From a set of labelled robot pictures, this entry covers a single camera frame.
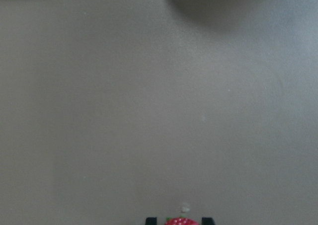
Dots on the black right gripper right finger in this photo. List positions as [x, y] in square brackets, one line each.
[207, 221]

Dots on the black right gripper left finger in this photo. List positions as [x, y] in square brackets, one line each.
[151, 221]

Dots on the red strawberry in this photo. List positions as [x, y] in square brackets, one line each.
[180, 221]

